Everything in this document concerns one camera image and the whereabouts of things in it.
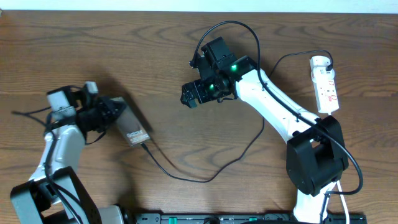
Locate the white power strip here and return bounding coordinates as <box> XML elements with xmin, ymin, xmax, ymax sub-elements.
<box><xmin>310</xmin><ymin>55</ymin><xmax>339</xmax><ymax>115</ymax></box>

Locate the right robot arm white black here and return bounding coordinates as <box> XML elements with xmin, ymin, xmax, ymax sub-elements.
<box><xmin>180</xmin><ymin>37</ymin><xmax>348</xmax><ymax>223</ymax></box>

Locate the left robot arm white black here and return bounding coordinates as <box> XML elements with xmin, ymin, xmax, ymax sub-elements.
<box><xmin>10</xmin><ymin>82</ymin><xmax>129</xmax><ymax>223</ymax></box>

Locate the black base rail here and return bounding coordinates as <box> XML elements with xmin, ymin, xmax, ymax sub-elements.
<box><xmin>133</xmin><ymin>211</ymin><xmax>368</xmax><ymax>224</ymax></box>

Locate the black charger cable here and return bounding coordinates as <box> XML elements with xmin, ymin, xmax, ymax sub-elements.
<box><xmin>139</xmin><ymin>49</ymin><xmax>335</xmax><ymax>184</ymax></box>

